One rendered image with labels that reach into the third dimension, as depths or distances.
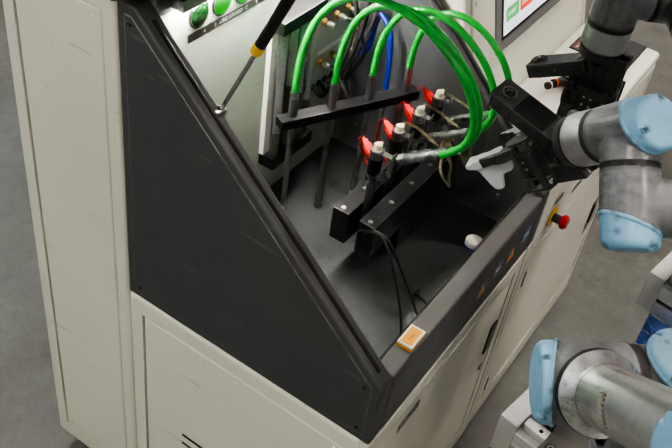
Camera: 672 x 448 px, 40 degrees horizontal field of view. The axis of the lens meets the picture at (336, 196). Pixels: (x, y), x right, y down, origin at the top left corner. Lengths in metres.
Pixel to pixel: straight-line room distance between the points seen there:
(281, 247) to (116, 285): 0.53
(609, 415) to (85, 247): 1.16
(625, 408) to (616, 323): 2.10
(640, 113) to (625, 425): 0.37
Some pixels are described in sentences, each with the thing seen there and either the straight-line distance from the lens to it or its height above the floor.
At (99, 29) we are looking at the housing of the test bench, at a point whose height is 1.38.
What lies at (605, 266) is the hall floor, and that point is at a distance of 3.38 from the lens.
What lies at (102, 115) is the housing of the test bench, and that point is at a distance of 1.65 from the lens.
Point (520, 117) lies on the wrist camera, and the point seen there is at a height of 1.46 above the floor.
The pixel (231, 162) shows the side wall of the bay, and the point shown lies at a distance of 1.47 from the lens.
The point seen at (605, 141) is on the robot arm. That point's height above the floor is 1.52.
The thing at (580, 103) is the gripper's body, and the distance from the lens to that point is 1.61.
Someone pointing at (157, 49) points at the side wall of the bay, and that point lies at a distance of 1.47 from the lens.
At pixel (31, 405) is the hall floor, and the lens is 2.74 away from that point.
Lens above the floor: 2.18
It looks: 41 degrees down
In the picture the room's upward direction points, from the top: 9 degrees clockwise
